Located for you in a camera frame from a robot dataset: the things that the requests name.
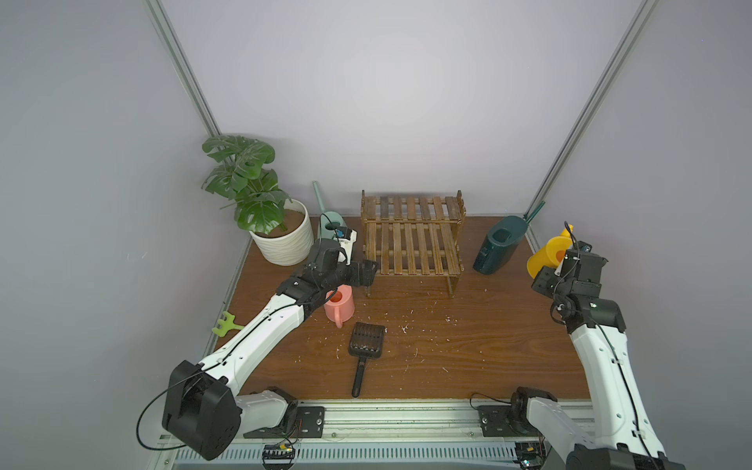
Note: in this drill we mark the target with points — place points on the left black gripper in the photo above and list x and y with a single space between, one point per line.
361 273

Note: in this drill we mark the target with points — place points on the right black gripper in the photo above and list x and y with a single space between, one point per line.
543 281

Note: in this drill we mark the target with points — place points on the yellow small watering can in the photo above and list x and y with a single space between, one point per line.
552 254

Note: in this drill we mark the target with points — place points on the pink small watering can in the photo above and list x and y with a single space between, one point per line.
340 307

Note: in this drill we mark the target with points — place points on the light green watering can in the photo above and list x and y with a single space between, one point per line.
331 224

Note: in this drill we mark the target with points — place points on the dark green watering can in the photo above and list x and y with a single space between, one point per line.
502 240

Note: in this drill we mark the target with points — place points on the brown wooden slatted shelf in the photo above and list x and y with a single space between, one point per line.
411 235

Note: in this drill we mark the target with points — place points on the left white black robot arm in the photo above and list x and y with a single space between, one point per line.
204 407

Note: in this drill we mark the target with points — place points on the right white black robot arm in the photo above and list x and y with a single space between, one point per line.
624 437

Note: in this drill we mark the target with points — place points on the white ribbed plant pot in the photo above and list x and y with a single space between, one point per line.
290 248

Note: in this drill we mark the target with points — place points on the black slotted scoop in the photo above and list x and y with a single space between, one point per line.
366 344

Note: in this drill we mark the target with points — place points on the green monstera plant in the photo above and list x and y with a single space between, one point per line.
242 176

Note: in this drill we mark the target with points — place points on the light green hand rake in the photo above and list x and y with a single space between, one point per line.
225 324

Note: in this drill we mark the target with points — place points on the right small circuit board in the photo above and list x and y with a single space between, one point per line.
530 456

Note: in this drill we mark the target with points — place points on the small circuit board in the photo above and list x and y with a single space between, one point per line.
278 457
530 456

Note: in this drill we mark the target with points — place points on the left small circuit board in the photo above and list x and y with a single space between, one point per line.
278 457

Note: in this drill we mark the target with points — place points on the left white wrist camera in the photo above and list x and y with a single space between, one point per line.
346 238

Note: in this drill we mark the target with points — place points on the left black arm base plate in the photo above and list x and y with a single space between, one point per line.
300 423

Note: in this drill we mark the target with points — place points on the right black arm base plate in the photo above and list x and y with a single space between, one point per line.
505 421

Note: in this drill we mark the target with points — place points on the aluminium front rail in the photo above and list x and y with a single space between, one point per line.
398 421

